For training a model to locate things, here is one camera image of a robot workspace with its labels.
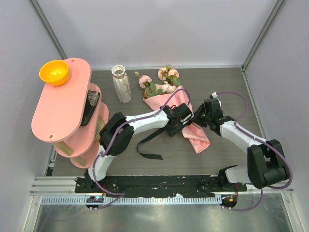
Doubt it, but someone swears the orange plastic bowl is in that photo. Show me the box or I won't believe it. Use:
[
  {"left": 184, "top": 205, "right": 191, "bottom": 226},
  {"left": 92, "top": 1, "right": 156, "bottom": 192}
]
[{"left": 39, "top": 60, "right": 70, "bottom": 86}]

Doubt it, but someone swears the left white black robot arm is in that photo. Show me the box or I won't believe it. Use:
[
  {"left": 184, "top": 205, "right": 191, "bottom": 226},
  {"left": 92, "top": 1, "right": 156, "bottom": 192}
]
[{"left": 84, "top": 103, "right": 193, "bottom": 193}]

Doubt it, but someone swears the black mounting base plate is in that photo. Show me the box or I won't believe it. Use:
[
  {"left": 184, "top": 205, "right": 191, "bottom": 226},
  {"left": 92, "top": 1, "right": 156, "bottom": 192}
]
[{"left": 75, "top": 175, "right": 247, "bottom": 198}]

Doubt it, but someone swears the pink tiered wooden shelf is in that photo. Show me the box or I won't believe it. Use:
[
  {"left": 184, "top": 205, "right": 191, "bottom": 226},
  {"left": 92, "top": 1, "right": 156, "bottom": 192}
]
[{"left": 31, "top": 58, "right": 109, "bottom": 169}]

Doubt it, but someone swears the black patterned box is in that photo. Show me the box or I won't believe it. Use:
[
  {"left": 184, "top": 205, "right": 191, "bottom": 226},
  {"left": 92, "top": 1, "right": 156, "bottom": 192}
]
[{"left": 81, "top": 90, "right": 100, "bottom": 126}]

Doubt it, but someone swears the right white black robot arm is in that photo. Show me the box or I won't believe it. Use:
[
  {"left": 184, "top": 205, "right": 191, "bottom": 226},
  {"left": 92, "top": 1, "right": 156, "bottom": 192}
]
[{"left": 192, "top": 98, "right": 293, "bottom": 191}]

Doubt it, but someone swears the white ribbed ceramic vase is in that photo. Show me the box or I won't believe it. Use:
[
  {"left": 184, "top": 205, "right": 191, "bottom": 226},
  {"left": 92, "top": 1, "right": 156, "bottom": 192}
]
[{"left": 111, "top": 65, "right": 132, "bottom": 103}]

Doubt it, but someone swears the pink flower bouquet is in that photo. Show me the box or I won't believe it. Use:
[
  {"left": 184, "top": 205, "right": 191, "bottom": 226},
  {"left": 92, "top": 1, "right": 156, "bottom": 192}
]
[{"left": 134, "top": 65, "right": 210, "bottom": 154}]

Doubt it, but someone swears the black ribbon gold lettering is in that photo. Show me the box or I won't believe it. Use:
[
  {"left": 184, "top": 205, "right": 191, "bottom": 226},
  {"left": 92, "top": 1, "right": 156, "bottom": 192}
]
[{"left": 136, "top": 128, "right": 169, "bottom": 161}]

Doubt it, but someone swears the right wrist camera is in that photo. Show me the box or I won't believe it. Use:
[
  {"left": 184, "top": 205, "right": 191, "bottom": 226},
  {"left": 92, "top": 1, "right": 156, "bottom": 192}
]
[{"left": 210, "top": 92, "right": 222, "bottom": 106}]

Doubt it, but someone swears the slotted white cable duct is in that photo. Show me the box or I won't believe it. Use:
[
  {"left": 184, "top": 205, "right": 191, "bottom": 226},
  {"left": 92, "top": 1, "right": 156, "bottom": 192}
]
[{"left": 41, "top": 195, "right": 222, "bottom": 205}]

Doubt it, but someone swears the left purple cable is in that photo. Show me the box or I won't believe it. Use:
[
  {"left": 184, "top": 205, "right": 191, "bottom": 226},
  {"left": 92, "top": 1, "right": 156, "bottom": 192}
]
[{"left": 91, "top": 88, "right": 191, "bottom": 211}]

